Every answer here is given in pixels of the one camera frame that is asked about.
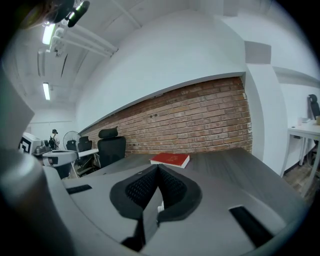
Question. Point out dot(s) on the white straight-leg desk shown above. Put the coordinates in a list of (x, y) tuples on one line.
[(305, 131)]

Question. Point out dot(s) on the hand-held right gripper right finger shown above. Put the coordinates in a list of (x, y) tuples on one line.
[(215, 215)]

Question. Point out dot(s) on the grey wooden table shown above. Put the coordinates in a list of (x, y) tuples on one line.
[(225, 162)]

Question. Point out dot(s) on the red hardcover book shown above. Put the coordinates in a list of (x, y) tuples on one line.
[(170, 158)]

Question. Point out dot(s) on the white trestle-leg desk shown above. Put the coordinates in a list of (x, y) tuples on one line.
[(87, 152)]

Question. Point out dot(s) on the ceiling light tube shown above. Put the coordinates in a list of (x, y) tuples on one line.
[(46, 91), (48, 33)]

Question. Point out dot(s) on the black high-back office chair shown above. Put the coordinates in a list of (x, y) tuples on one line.
[(111, 150)]

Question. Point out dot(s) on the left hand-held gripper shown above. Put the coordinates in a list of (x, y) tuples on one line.
[(32, 145)]

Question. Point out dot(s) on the white ceiling pipes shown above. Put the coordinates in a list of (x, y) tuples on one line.
[(85, 41)]

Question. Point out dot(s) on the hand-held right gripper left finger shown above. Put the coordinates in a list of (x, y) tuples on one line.
[(105, 200)]

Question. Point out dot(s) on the black head-mounted camera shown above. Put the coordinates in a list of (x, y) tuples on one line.
[(77, 12)]

